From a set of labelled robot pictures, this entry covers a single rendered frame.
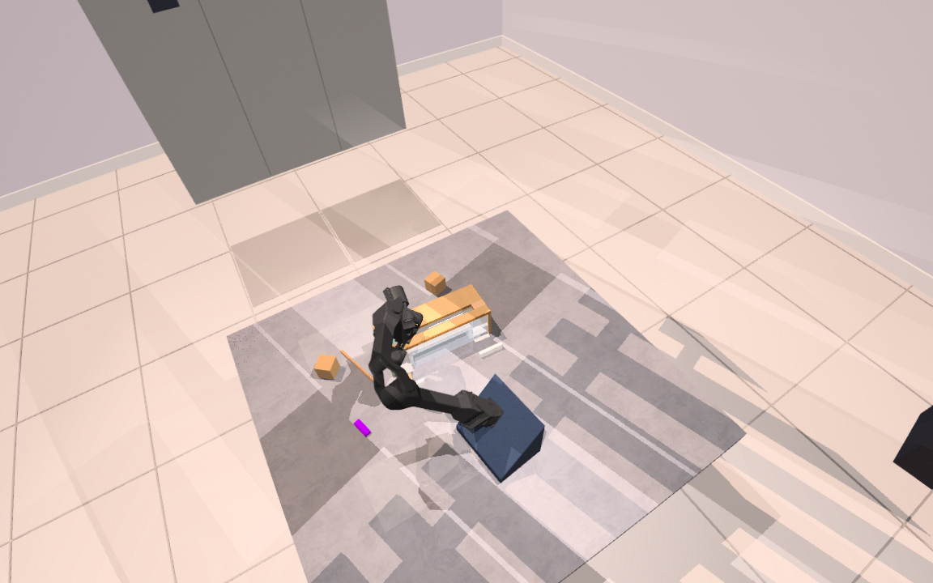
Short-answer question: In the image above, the purple block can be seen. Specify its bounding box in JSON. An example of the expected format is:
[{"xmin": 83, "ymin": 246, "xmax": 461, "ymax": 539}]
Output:
[{"xmin": 354, "ymin": 419, "xmax": 371, "ymax": 437}]

